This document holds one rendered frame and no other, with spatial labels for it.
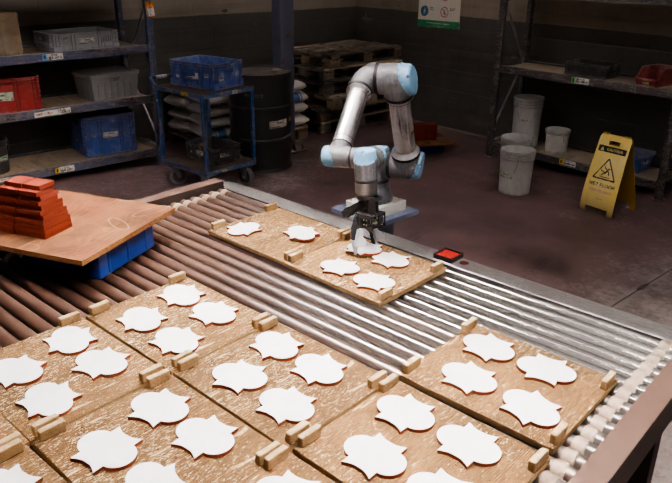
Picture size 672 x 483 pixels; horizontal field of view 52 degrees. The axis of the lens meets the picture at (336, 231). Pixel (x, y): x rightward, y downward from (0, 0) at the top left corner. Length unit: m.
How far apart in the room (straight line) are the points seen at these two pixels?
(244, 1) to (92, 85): 2.25
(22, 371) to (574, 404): 1.32
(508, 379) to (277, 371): 0.57
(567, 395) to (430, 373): 0.33
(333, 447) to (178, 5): 6.42
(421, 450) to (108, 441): 0.66
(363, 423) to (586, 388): 0.56
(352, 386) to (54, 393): 0.70
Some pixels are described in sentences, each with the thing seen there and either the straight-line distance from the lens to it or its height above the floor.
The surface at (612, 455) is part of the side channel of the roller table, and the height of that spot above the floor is 0.95.
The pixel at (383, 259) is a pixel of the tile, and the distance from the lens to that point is 2.33.
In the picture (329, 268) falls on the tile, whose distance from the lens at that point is 2.25.
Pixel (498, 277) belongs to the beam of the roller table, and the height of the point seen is 0.91.
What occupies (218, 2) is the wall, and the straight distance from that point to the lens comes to 7.82.
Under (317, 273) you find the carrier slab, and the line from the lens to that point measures 2.24.
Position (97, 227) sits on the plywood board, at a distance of 2.44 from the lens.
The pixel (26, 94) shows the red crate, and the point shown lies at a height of 0.78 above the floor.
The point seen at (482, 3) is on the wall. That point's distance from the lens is 7.77.
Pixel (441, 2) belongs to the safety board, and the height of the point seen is 1.38.
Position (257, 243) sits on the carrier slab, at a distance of 2.47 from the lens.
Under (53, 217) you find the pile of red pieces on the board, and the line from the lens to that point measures 2.40.
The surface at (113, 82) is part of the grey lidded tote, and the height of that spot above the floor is 0.79.
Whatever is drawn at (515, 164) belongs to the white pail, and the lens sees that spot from 5.94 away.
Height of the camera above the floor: 1.91
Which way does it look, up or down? 22 degrees down
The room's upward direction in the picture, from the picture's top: 1 degrees clockwise
